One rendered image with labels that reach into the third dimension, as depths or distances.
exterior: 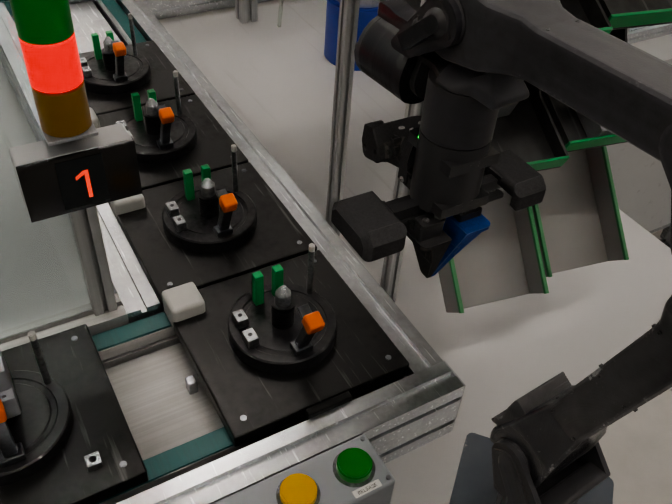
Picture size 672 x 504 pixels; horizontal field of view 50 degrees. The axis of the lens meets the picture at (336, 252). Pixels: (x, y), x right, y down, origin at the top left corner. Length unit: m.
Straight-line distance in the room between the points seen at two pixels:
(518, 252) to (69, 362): 0.60
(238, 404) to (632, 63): 0.59
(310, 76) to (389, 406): 1.00
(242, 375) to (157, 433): 0.12
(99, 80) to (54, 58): 0.71
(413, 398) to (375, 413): 0.05
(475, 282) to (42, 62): 0.59
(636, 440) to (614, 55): 0.71
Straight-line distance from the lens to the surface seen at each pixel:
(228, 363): 0.91
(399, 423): 0.90
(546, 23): 0.48
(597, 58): 0.45
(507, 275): 1.00
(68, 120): 0.77
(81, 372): 0.93
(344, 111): 1.06
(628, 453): 1.07
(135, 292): 1.03
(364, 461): 0.83
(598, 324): 1.21
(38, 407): 0.88
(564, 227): 1.08
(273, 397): 0.87
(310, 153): 1.44
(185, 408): 0.94
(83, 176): 0.80
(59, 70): 0.74
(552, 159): 0.88
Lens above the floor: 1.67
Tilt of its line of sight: 42 degrees down
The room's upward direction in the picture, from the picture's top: 5 degrees clockwise
